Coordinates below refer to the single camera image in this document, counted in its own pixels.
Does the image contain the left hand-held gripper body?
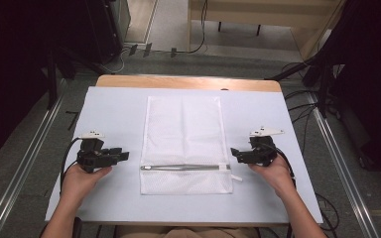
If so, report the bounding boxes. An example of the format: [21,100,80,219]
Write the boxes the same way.
[76,131,118,174]

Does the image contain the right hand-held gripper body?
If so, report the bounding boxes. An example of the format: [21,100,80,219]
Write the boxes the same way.
[243,126,286,168]

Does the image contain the white mesh laundry bag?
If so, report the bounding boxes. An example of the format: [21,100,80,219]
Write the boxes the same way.
[139,95,244,196]

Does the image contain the person's right hand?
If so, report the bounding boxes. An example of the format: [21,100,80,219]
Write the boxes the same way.
[247,154,298,200]

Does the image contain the person's left hand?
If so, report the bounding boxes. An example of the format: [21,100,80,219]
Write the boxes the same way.
[61,163,113,208]

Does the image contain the white table cover sheet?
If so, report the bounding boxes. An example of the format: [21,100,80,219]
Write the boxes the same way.
[45,85,324,225]

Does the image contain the black metal stand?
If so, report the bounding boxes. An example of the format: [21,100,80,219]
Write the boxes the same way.
[269,54,336,119]
[45,46,80,111]

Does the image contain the person's beige trousers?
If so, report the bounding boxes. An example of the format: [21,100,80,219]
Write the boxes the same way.
[114,225,260,238]

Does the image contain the black curtain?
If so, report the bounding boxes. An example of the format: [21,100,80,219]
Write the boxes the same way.
[0,0,95,165]
[323,0,381,181]

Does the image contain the black cabinet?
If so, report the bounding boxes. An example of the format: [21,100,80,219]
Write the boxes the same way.
[84,0,132,65]

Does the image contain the light wooden bench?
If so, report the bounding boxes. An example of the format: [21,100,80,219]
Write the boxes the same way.
[187,0,346,61]

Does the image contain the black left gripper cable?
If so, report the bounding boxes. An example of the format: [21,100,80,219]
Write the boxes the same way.
[59,137,83,193]

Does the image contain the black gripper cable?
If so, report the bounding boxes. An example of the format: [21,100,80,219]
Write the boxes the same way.
[267,142,298,190]
[59,137,83,193]

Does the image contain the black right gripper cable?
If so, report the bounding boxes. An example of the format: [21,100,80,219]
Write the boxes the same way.
[267,142,298,190]

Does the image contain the black floor cable bundle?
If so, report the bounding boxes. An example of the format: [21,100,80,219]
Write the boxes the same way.
[282,60,320,157]

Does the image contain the metal floor rail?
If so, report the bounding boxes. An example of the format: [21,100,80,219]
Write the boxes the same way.
[0,93,67,238]
[307,92,381,238]

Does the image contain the black floor cable loop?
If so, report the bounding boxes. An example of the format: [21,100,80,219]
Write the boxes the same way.
[315,192,340,238]

